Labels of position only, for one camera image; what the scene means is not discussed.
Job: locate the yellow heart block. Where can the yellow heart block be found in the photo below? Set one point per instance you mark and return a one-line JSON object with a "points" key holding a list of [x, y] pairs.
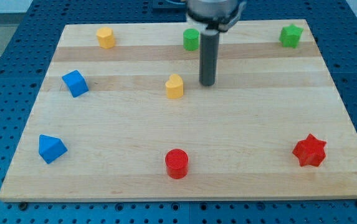
{"points": [[174, 87]]}

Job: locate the green cylinder block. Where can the green cylinder block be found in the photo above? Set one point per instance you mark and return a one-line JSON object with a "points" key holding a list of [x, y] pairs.
{"points": [[191, 39]]}

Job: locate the yellow hexagon block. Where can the yellow hexagon block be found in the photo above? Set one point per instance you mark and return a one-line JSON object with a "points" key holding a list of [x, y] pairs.
{"points": [[105, 37]]}

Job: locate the red cylinder block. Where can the red cylinder block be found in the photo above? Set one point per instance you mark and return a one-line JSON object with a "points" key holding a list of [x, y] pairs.
{"points": [[177, 163]]}

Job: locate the green star block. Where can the green star block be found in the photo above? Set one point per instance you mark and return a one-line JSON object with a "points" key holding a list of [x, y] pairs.
{"points": [[290, 36]]}

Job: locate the wooden board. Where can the wooden board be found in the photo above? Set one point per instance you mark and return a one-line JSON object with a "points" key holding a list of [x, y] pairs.
{"points": [[239, 134]]}

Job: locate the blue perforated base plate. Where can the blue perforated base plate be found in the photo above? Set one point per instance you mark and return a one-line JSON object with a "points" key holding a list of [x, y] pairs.
{"points": [[28, 55]]}

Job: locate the red star block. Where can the red star block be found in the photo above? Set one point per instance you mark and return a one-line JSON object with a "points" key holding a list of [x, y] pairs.
{"points": [[310, 151]]}

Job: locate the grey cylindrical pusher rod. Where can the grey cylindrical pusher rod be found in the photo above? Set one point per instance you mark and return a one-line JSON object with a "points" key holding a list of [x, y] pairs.
{"points": [[209, 45]]}

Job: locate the blue triangle block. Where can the blue triangle block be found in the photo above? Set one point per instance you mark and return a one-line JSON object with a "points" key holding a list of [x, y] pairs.
{"points": [[51, 148]]}

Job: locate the blue cube block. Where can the blue cube block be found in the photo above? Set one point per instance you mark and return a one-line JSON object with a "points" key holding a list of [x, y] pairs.
{"points": [[75, 83]]}

